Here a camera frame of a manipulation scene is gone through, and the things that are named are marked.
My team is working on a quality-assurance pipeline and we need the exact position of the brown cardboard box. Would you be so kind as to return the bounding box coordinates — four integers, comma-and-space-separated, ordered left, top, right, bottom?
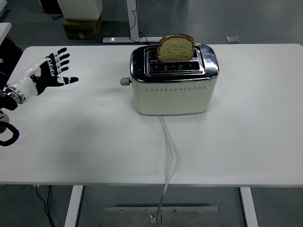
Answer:
62, 16, 103, 40

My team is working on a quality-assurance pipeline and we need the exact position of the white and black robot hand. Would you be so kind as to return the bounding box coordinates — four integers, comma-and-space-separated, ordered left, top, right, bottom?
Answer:
9, 47, 79, 99

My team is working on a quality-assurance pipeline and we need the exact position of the white power cable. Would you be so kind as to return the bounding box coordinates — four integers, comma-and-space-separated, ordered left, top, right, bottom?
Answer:
157, 115, 176, 224

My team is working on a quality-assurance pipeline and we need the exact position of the black cable under table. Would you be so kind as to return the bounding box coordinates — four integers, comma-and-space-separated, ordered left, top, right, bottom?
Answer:
46, 185, 52, 216
33, 184, 56, 227

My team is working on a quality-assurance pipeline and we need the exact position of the black chair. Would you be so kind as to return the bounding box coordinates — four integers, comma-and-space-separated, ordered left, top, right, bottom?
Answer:
0, 35, 24, 88

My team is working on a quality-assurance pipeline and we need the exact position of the white side table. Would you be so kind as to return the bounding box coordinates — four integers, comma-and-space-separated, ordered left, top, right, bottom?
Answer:
0, 22, 12, 45

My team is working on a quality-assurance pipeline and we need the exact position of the white box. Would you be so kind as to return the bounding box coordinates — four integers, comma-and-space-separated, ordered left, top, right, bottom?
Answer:
56, 0, 103, 20

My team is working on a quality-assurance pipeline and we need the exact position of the white table leg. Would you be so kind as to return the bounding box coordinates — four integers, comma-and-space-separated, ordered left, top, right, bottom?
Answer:
239, 187, 259, 227
64, 185, 84, 227

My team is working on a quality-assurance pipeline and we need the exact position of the brown bread slice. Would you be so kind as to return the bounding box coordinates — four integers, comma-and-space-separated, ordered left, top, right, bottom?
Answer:
156, 34, 195, 63

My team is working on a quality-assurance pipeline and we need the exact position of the cream toaster with chrome top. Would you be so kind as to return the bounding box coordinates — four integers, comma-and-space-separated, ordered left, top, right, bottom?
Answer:
120, 43, 220, 116

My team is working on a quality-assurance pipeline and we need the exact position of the white desk leg with foot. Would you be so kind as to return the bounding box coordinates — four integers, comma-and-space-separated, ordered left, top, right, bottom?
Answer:
102, 0, 169, 44

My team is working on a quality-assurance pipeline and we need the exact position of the black cable on desk leg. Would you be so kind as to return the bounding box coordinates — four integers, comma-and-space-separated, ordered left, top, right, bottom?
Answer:
129, 0, 150, 45

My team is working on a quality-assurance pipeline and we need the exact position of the black case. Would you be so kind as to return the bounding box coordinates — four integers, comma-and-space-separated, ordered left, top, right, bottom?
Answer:
39, 0, 63, 14

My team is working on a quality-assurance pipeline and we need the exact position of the grey metal plate with screws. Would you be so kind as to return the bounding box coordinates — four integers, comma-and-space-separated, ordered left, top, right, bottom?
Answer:
104, 206, 220, 227

